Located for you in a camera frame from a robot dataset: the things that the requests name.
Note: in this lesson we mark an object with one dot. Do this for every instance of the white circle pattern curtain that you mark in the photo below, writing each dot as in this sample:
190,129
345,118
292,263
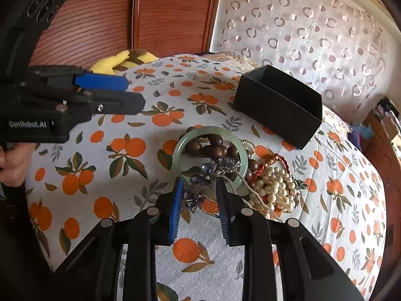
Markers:
282,22

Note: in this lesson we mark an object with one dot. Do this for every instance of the person's left hand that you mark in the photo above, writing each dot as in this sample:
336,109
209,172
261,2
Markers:
15,166

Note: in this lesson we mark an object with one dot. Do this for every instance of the black cardboard box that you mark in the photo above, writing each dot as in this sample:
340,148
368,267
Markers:
275,109

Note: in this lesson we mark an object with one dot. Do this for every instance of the yellow striped plush cloth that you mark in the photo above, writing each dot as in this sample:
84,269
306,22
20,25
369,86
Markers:
106,62

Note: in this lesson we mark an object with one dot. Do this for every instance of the purple rhinestone brooch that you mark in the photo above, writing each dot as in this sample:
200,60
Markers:
203,178

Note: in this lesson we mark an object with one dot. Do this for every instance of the orange fruit print cloth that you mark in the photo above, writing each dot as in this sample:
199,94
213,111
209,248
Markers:
94,169

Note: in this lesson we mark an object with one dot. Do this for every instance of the green jade bangle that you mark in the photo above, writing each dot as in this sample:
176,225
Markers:
213,131

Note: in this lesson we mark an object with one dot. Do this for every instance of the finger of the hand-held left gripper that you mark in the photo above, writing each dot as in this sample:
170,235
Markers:
103,81
125,102

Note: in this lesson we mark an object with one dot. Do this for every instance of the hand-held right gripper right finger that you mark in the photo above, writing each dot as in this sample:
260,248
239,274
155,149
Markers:
223,214

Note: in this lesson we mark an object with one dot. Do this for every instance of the brown wooden slatted wardrobe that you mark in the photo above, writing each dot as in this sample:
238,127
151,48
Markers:
172,12

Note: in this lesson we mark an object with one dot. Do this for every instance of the teal cloth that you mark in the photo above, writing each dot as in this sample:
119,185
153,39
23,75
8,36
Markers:
363,131

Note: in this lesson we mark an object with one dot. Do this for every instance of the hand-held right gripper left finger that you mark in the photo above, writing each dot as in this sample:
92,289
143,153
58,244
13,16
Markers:
175,208

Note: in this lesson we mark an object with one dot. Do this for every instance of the brown wooden cabinet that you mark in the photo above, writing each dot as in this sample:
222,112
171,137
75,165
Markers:
382,153

